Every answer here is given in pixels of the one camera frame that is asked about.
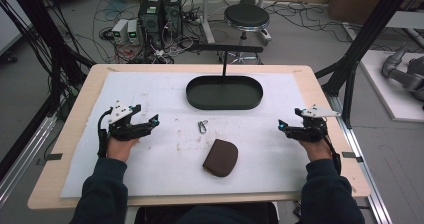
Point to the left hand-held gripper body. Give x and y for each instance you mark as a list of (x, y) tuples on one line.
[(120, 124)]

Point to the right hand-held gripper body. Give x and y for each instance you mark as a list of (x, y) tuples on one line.
[(313, 125)]

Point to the silver carabiner clip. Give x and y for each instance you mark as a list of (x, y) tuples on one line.
[(202, 126)]

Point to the black oval tray with stand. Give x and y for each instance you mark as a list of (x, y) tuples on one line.
[(224, 94)]

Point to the brown zip pouch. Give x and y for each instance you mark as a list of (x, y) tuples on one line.
[(220, 158)]

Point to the person's right hand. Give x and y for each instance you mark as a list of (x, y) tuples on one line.
[(316, 149)]

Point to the person's left hand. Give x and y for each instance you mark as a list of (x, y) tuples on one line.
[(119, 149)]

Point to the white table mat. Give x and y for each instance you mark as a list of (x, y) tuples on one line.
[(173, 164)]

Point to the black tape strip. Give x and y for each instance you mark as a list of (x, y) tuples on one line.
[(350, 155), (53, 157)]

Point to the white floor platform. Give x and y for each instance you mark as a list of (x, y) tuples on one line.
[(390, 94)]

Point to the grey bench power supply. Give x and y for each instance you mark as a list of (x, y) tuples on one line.
[(132, 32), (119, 30)]

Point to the black computer tower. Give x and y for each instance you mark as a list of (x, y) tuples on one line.
[(151, 20), (173, 12)]

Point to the person's dark lap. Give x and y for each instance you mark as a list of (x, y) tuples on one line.
[(206, 214)]

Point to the black round stool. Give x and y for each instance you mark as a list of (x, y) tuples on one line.
[(246, 17)]

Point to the black metal frame post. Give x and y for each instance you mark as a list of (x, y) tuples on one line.
[(363, 40), (40, 34)]

